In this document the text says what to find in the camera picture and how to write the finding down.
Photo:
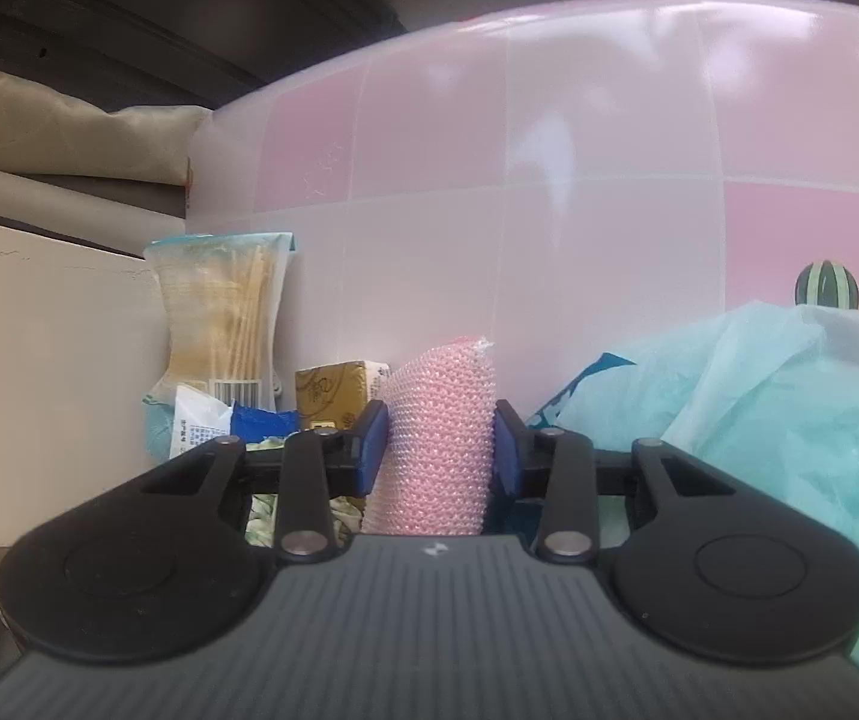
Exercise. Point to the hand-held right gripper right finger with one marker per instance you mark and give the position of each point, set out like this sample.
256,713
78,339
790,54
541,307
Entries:
506,451

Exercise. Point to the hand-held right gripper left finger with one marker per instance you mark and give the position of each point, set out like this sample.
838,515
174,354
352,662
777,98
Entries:
369,451

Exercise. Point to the pink mesh sponge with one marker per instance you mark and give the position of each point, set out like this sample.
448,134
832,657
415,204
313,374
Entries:
437,435

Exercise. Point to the gold tissue pack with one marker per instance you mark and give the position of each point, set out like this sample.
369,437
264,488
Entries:
332,390

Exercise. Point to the blue wet wipes packet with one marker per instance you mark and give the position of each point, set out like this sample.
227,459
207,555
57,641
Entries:
208,416

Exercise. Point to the bag of cotton swabs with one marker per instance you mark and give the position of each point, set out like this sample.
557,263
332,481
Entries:
211,300

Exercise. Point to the light green plastic bag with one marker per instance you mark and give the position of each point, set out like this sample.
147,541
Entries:
774,405

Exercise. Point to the pink checkered tablecloth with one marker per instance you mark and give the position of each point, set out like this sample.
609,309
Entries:
549,165

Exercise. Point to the beige cushion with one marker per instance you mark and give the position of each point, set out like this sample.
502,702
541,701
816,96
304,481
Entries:
39,127

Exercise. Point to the dark cabinet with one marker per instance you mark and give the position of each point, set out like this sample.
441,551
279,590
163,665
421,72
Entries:
136,15

